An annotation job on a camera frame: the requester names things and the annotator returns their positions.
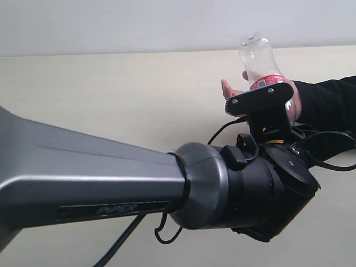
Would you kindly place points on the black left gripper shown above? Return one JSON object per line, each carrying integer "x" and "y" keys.
{"x": 269, "y": 186}

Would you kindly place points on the open bare human hand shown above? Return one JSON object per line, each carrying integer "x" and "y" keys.
{"x": 294, "y": 111}

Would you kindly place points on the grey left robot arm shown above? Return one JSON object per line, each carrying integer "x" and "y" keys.
{"x": 50, "y": 175}

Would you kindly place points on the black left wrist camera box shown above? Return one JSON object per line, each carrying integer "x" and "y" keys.
{"x": 265, "y": 111}

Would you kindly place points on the clear bottle red label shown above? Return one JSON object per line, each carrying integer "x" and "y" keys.
{"x": 256, "y": 54}

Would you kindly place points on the black sleeved forearm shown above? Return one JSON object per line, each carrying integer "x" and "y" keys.
{"x": 327, "y": 105}

